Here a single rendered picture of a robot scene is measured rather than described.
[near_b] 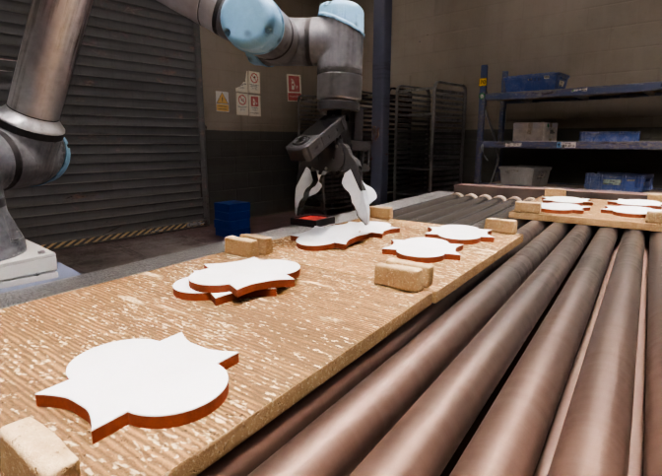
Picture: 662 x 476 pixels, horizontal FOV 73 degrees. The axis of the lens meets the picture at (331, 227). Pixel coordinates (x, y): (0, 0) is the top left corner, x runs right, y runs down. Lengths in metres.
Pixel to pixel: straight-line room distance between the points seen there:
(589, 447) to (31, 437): 0.32
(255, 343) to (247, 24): 0.41
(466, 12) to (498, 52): 0.69
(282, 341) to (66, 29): 0.73
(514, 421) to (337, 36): 0.60
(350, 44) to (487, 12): 5.51
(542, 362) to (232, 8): 0.54
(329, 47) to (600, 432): 0.61
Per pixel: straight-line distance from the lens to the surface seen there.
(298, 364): 0.37
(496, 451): 0.33
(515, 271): 0.74
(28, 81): 0.99
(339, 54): 0.76
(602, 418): 0.39
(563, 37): 5.87
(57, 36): 0.97
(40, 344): 0.47
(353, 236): 0.75
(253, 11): 0.64
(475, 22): 6.28
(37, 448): 0.28
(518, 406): 0.38
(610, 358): 0.48
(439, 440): 0.34
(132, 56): 5.76
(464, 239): 0.79
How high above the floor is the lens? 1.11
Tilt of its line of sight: 11 degrees down
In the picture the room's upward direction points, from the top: straight up
